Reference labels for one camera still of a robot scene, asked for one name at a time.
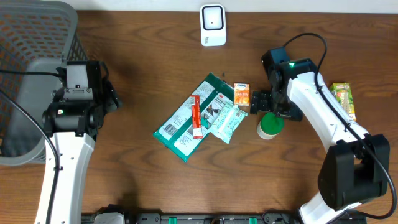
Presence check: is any green yellow juice carton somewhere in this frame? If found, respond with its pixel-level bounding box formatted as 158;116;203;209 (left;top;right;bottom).
330;83;356;121

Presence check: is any white jar green lid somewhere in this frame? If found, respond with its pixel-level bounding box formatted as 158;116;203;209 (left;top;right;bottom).
257;113;284;140

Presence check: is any white barcode scanner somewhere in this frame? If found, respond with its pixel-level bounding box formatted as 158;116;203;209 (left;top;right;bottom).
200;4;227;47

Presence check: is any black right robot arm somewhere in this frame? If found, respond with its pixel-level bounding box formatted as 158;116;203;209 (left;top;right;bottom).
261;57;397;223

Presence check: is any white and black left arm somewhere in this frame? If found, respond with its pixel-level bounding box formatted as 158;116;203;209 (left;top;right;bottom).
35;79;121;223

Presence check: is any small orange box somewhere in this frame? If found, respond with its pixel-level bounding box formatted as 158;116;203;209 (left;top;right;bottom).
234;83;250;106

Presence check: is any mint green wipes pack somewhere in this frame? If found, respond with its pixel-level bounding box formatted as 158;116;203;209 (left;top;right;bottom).
209;103;248;144

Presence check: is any red sachet packet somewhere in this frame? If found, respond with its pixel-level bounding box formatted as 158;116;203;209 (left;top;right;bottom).
190;95;203;139

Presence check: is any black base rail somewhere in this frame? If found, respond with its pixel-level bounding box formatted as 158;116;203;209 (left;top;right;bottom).
80;212;368;224

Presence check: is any green 3M package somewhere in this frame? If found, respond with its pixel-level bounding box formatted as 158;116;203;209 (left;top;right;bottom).
153;73;234;162

